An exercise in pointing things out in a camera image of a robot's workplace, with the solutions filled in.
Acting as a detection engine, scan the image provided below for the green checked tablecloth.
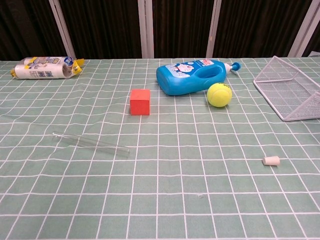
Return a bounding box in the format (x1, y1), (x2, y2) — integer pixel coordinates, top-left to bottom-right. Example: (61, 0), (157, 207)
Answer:
(0, 56), (320, 240)

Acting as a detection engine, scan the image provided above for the clear glass test tube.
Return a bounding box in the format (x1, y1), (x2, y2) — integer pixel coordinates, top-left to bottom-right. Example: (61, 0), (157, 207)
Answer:
(52, 131), (131, 159)

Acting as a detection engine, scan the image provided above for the small white rubber stopper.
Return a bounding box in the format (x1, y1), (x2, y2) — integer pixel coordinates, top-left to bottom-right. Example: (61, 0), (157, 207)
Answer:
(262, 155), (281, 167)

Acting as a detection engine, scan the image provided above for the yellow tennis ball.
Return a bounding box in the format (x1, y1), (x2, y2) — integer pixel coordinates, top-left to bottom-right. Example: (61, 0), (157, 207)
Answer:
(206, 82), (233, 108)

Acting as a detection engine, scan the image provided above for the dark pleated curtain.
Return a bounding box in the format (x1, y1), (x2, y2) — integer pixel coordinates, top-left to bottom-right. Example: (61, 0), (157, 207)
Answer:
(0, 0), (320, 62)

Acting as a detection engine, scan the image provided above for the red cube block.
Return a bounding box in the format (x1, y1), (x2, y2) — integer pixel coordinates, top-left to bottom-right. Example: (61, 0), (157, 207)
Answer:
(129, 88), (152, 117)

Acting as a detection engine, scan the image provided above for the blue detergent bottle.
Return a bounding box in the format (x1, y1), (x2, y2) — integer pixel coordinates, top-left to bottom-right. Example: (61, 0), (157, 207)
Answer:
(155, 58), (243, 97)

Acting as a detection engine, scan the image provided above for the white wire mesh basket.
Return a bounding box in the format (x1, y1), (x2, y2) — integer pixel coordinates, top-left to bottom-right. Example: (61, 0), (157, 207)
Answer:
(252, 55), (320, 122)

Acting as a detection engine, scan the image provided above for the pack of white bag rolls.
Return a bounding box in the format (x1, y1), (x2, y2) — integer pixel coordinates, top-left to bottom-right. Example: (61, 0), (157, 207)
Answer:
(10, 56), (86, 80)

